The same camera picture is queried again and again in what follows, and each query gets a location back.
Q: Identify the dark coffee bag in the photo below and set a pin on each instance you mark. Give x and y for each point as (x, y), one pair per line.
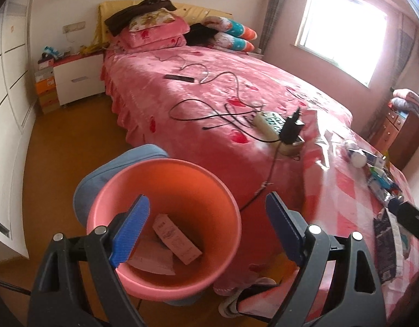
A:
(386, 248)

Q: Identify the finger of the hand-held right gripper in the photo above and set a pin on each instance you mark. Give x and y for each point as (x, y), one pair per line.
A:
(412, 219)

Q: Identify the bed with pink bedspread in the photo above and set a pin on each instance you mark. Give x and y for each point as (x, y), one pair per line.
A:
(196, 109)

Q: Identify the white plastic bottle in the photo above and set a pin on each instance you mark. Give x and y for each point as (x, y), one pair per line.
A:
(356, 156)

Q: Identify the pink plastic bucket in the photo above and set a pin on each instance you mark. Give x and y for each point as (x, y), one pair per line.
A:
(196, 190)

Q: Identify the grey checked curtain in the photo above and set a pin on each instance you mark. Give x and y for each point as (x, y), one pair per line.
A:
(274, 10)
(403, 51)

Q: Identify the stack of shoe boxes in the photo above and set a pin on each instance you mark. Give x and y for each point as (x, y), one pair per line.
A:
(46, 88)

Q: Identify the black remote control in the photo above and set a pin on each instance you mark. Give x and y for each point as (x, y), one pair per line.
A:
(179, 78)

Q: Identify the bedside wall socket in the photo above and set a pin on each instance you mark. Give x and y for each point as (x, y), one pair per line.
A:
(74, 27)

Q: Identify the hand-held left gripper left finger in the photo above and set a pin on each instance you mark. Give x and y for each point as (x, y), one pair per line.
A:
(133, 226)

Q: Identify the floral pillow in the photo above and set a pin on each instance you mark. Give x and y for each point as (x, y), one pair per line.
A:
(151, 18)

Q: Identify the pink slipper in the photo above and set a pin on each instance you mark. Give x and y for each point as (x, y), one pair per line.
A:
(240, 299)

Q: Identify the small wooden box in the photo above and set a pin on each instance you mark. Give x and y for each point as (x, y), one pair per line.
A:
(291, 148)

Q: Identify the blue and white box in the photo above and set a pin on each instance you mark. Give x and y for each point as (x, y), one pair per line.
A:
(375, 158)

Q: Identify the window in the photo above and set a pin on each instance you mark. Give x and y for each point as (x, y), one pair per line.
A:
(342, 30)

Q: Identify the white nightstand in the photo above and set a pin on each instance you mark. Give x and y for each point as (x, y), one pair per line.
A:
(78, 78)

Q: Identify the yellow headboard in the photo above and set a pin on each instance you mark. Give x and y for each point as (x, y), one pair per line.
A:
(192, 11)

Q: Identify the white wardrobe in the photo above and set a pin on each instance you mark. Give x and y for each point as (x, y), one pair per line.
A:
(8, 109)

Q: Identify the black power adapter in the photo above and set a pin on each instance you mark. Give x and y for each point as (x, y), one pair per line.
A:
(291, 127)

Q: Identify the colourful bolster pillow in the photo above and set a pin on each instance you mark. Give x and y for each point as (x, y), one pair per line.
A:
(233, 27)
(235, 42)

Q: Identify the folded blankets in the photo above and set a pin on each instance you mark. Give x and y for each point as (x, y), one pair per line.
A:
(408, 102)

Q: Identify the black cloth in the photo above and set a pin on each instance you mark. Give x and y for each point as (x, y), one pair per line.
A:
(201, 34)

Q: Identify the pink checked tablecloth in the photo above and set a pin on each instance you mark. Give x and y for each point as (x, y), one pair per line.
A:
(345, 204)

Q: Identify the pink paper packet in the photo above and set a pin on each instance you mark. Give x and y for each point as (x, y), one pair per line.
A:
(151, 259)

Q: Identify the dark brown garment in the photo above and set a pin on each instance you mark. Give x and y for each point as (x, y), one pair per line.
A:
(121, 18)

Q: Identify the wooden dresser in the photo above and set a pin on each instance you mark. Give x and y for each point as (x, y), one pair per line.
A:
(400, 136)

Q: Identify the white power strip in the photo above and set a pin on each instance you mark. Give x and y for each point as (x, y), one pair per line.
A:
(265, 124)

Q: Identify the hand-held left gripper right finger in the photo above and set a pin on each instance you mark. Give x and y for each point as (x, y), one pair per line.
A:
(284, 230)

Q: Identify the blue plastic stool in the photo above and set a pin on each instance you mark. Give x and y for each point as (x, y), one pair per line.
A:
(93, 184)

